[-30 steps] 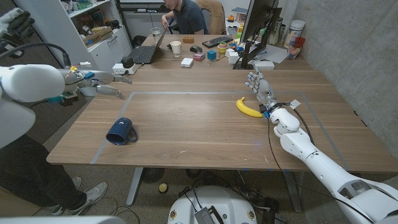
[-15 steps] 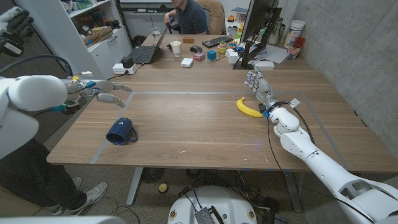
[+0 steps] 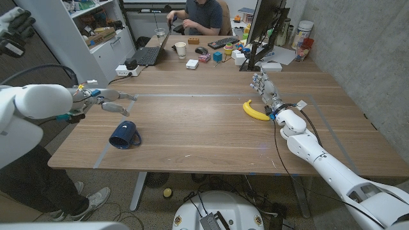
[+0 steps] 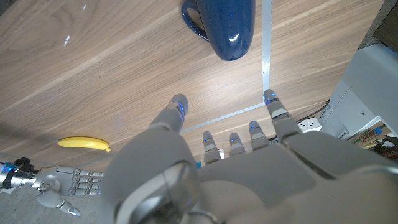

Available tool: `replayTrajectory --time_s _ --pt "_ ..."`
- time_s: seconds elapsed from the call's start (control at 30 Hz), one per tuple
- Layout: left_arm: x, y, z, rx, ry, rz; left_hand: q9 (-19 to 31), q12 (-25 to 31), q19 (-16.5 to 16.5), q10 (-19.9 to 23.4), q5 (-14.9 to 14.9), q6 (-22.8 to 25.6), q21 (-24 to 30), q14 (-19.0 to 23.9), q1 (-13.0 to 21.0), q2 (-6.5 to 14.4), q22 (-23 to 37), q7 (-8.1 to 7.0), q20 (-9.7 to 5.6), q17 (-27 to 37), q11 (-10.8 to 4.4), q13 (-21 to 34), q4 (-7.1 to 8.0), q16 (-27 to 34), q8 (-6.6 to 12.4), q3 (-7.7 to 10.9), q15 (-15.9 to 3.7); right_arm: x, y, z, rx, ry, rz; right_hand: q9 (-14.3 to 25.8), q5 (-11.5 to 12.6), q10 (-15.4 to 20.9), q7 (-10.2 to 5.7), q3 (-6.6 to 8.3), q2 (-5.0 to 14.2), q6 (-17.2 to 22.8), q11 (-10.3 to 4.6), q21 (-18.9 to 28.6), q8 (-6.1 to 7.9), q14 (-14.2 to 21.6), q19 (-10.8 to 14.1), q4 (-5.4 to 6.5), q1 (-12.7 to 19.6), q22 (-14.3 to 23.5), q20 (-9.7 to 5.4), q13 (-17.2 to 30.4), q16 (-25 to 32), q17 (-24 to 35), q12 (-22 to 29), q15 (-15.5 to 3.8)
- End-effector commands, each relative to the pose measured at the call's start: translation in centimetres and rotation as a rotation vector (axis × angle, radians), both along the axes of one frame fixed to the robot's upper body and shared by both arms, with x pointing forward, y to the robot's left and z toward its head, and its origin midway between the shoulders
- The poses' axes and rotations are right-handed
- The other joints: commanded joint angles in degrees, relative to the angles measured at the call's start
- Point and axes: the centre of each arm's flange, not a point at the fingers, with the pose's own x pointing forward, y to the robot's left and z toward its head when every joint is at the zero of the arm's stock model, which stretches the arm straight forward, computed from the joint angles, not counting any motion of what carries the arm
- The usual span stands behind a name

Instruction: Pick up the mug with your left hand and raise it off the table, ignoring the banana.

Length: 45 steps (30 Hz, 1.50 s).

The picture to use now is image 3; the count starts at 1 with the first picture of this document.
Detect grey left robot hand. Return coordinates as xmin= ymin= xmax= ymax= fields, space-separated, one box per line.
xmin=68 ymin=88 xmax=138 ymax=125

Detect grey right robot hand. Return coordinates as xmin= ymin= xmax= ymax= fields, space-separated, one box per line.
xmin=250 ymin=72 xmax=287 ymax=116

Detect dark blue mug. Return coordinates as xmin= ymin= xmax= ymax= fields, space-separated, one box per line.
xmin=108 ymin=120 xmax=143 ymax=150

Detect yellow banana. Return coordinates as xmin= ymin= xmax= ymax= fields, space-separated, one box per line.
xmin=242 ymin=99 xmax=271 ymax=122

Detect long white box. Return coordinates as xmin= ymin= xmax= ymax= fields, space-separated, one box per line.
xmin=260 ymin=61 xmax=283 ymax=73

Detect black computer monitor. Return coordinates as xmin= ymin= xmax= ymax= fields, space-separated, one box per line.
xmin=239 ymin=8 xmax=291 ymax=72
xmin=246 ymin=0 xmax=288 ymax=45

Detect white paper sheet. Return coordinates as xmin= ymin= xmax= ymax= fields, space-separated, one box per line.
xmin=255 ymin=44 xmax=297 ymax=66

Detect white power strip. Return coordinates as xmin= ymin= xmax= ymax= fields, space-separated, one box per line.
xmin=115 ymin=65 xmax=142 ymax=77

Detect white cube boxes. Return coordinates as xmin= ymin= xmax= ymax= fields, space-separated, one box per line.
xmin=231 ymin=49 xmax=247 ymax=66

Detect white shelf cabinet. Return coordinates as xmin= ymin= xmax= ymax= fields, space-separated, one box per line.
xmin=14 ymin=0 xmax=137 ymax=99

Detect black power adapter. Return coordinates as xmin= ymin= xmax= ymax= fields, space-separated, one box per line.
xmin=124 ymin=57 xmax=139 ymax=71

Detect red plastic cup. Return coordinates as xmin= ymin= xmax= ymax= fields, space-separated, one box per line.
xmin=295 ymin=37 xmax=315 ymax=63

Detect cardboard box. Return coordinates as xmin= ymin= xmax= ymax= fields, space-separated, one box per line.
xmin=85 ymin=26 xmax=118 ymax=49

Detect dark tall bottle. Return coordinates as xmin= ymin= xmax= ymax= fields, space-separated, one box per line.
xmin=275 ymin=17 xmax=291 ymax=47

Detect white cylindrical canister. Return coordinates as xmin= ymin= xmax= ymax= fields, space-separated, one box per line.
xmin=291 ymin=20 xmax=315 ymax=50

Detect black keyboard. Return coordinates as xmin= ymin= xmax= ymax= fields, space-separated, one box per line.
xmin=207 ymin=36 xmax=240 ymax=50

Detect black laptop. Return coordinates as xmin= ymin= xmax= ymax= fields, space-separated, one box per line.
xmin=130 ymin=22 xmax=175 ymax=66

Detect brown office chair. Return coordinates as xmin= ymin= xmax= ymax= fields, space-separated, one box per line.
xmin=217 ymin=0 xmax=233 ymax=36

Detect clear drinking glass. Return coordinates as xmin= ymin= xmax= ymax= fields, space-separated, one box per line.
xmin=154 ymin=27 xmax=167 ymax=45

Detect white paper cup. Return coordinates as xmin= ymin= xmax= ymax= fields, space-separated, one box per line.
xmin=174 ymin=42 xmax=187 ymax=60

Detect black and white teleoperation glove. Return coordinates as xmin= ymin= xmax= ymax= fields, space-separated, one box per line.
xmin=0 ymin=6 xmax=36 ymax=59

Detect seated person in dark shirt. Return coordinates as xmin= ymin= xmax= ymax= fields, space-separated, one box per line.
xmin=166 ymin=0 xmax=224 ymax=36

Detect standing person in black trousers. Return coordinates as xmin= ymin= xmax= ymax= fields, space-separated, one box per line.
xmin=0 ymin=145 xmax=91 ymax=215

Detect round black floor fan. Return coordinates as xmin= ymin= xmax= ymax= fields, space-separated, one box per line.
xmin=145 ymin=172 xmax=170 ymax=188

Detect white sneaker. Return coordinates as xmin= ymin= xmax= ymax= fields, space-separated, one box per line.
xmin=69 ymin=187 xmax=111 ymax=222
xmin=49 ymin=181 xmax=84 ymax=222

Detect grey table leg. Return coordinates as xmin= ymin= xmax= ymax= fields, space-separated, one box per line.
xmin=129 ymin=171 xmax=148 ymax=212
xmin=291 ymin=175 xmax=313 ymax=220

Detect white robot torso base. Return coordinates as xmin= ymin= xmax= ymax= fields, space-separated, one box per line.
xmin=172 ymin=190 xmax=265 ymax=230

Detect black device on torso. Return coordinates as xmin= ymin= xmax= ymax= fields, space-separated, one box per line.
xmin=199 ymin=210 xmax=231 ymax=230

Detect long black right arm cable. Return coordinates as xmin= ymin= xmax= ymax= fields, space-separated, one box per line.
xmin=273 ymin=118 xmax=386 ymax=229

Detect short black right forearm cable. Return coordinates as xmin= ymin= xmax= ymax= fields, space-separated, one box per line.
xmin=287 ymin=103 xmax=323 ymax=148

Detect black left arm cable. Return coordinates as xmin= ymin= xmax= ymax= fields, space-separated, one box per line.
xmin=0 ymin=63 xmax=79 ymax=87

